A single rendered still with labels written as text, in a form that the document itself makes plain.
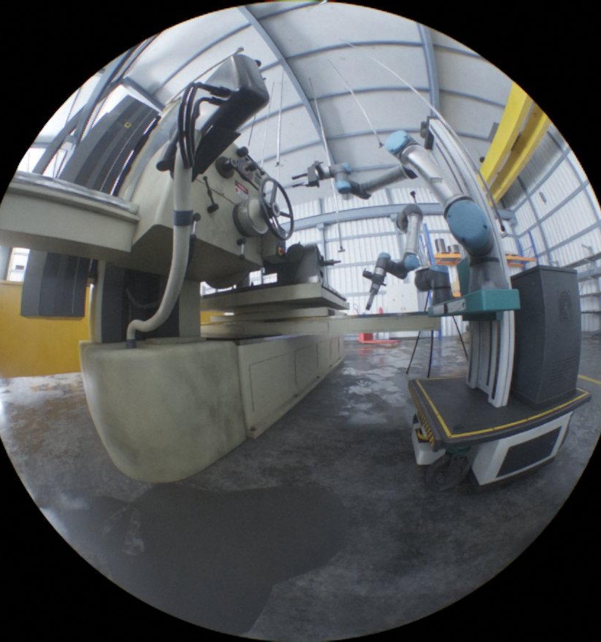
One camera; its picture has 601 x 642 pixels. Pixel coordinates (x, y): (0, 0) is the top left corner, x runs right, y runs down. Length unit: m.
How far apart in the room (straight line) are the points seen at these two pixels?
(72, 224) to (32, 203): 0.26
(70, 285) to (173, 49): 8.25
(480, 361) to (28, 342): 3.98
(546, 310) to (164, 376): 1.42
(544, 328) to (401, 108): 8.17
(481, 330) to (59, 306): 2.14
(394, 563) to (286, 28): 8.57
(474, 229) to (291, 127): 8.08
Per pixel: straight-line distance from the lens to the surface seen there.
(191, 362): 0.87
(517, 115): 7.80
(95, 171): 1.66
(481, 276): 0.67
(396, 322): 1.37
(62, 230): 1.03
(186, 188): 0.41
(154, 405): 0.83
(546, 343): 0.90
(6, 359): 3.28
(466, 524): 0.87
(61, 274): 1.36
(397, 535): 0.78
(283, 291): 1.36
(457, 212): 0.58
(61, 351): 3.09
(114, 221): 1.07
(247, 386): 1.16
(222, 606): 0.70
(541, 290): 0.89
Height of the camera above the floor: 0.67
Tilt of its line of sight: 1 degrees up
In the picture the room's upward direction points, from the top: 2 degrees counter-clockwise
